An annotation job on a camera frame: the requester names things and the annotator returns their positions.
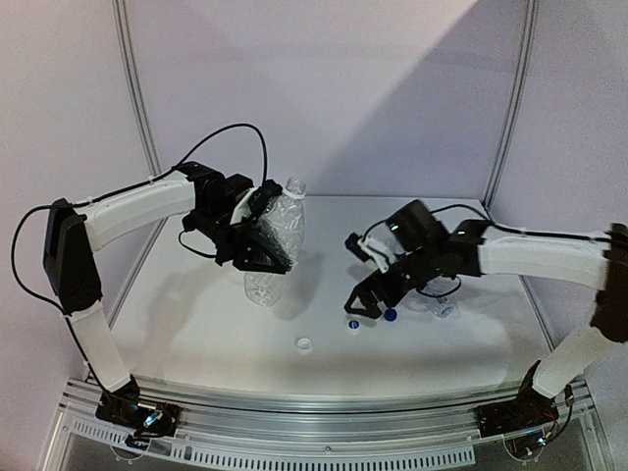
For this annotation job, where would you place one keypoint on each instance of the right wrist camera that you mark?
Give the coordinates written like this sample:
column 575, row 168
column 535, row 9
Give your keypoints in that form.
column 366, row 248

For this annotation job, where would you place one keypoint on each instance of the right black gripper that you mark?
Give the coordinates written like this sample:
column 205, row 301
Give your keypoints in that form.
column 364, row 290

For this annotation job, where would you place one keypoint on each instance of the right aluminium corner post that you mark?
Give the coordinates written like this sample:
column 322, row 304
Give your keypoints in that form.
column 513, row 104

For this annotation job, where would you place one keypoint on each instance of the perforated clear acrylic plate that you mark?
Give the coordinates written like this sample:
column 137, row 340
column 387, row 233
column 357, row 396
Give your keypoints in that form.
column 80, row 442

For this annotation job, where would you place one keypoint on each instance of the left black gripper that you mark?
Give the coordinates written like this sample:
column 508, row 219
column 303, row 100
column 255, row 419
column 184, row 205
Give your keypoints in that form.
column 248, row 248

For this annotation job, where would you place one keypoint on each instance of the clear white bottle cap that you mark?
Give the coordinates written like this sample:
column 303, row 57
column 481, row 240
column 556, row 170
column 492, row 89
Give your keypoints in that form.
column 304, row 344

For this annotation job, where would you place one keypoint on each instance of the aluminium corner post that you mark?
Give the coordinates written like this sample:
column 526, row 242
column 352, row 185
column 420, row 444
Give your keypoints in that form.
column 513, row 104
column 131, row 72

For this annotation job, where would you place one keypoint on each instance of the aluminium front rail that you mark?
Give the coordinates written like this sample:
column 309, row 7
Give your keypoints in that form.
column 314, row 412

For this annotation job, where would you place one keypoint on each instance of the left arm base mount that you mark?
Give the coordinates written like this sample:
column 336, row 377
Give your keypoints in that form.
column 145, row 420

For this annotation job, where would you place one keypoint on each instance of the left aluminium corner post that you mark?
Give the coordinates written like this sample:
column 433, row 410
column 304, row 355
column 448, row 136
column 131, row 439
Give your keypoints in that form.
column 131, row 72

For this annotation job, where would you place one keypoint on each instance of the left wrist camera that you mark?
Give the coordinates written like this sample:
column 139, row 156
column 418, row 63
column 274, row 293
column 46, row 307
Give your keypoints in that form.
column 254, row 201

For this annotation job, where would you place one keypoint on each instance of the Pepsi bottle blue label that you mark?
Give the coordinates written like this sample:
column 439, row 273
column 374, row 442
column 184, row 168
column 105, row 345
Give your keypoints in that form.
column 397, row 249

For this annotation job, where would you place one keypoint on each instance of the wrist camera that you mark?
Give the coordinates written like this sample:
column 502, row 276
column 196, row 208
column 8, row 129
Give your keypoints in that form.
column 254, row 201
column 366, row 248

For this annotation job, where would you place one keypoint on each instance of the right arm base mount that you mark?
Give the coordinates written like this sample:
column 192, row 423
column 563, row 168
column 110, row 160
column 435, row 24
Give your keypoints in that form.
column 527, row 410

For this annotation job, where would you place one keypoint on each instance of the Pocari Sweat blue white cap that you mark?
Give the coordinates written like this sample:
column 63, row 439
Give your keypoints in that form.
column 353, row 325

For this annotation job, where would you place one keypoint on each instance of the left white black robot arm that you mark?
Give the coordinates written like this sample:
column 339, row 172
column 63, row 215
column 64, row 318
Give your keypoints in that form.
column 227, row 210

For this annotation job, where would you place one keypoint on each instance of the blue Pepsi bottle cap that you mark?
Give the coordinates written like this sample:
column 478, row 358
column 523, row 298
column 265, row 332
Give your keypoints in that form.
column 390, row 315

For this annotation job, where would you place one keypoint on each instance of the crushed clear plastic bottle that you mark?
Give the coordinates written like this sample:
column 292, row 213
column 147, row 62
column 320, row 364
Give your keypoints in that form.
column 439, row 296

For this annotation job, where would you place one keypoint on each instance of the clear ribbed plastic bottle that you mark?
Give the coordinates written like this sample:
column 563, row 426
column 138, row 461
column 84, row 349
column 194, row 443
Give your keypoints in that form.
column 284, row 222

